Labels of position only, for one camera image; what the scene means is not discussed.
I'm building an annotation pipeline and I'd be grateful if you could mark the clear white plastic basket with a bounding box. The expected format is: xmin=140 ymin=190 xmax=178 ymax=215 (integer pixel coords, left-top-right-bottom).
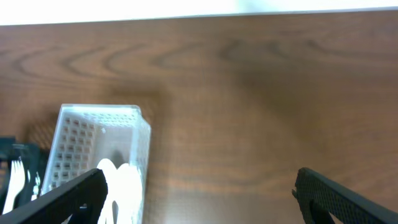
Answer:
xmin=41 ymin=104 xmax=151 ymax=223

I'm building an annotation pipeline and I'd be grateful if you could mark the white plastic spoon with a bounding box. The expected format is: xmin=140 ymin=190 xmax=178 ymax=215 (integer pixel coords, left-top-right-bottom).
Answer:
xmin=109 ymin=163 xmax=142 ymax=224
xmin=97 ymin=159 xmax=116 ymax=224

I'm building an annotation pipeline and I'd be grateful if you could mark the white plastic fork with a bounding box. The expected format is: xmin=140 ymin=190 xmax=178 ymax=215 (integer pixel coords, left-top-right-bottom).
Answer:
xmin=2 ymin=160 xmax=25 ymax=215

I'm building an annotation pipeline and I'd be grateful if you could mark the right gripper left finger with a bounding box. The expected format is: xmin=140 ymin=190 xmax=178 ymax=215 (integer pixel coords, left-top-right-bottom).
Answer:
xmin=1 ymin=169 xmax=108 ymax=224

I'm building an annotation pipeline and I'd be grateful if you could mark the dark green plastic basket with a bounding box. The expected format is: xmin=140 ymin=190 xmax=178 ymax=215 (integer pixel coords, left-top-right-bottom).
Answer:
xmin=1 ymin=138 xmax=48 ymax=214

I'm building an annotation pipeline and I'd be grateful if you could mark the mint green plastic fork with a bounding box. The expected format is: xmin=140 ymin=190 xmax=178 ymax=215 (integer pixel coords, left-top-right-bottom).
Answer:
xmin=31 ymin=172 xmax=41 ymax=201

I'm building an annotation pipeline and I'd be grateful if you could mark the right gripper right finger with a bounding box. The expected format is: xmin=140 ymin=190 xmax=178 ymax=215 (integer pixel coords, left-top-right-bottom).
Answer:
xmin=292 ymin=167 xmax=397 ymax=224

